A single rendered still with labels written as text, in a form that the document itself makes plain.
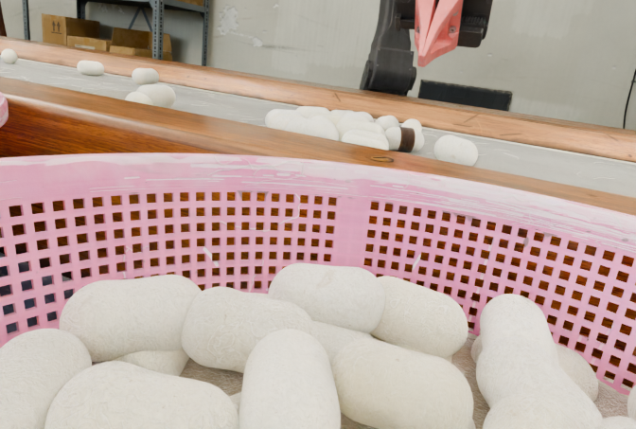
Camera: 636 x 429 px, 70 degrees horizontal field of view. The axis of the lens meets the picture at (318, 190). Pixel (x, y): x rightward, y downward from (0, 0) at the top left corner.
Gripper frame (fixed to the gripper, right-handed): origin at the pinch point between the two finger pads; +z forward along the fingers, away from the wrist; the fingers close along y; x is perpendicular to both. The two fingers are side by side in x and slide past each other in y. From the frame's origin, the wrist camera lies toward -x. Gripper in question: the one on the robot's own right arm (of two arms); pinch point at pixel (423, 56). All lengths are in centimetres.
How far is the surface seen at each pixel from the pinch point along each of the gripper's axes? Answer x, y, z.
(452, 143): -5.8, 5.6, 15.8
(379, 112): 7.9, -4.6, 0.9
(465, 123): 7.9, 5.1, 0.5
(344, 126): -6.8, -1.8, 16.8
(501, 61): 120, 6, -152
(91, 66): 4.5, -43.2, 4.6
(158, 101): -5.1, -19.2, 16.4
